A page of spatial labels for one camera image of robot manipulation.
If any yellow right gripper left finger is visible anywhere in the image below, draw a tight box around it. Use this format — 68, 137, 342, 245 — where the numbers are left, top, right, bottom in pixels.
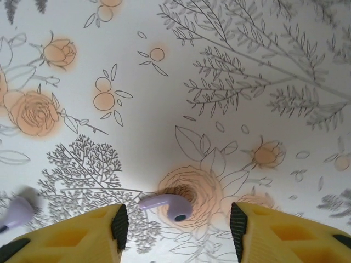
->
0, 203, 129, 263

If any purple wireless earbud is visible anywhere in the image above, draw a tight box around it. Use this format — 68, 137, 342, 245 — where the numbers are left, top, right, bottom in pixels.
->
0, 196, 34, 234
138, 193, 193, 222

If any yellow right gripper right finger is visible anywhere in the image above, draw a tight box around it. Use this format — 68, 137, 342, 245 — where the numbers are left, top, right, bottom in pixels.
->
230, 202, 351, 263

